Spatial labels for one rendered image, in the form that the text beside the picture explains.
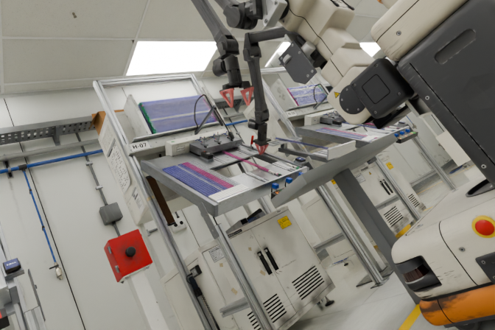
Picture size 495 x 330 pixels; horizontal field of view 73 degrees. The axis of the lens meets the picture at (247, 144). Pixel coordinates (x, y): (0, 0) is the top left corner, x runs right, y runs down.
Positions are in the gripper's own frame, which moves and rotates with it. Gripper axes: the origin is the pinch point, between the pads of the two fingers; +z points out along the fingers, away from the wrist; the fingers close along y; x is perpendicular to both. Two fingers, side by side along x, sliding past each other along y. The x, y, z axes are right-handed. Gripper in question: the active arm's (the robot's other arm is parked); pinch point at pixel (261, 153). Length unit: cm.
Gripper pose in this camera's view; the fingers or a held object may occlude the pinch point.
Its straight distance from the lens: 209.7
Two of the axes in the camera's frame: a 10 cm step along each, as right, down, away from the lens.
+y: -7.2, 2.1, -6.6
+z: -0.3, 9.4, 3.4
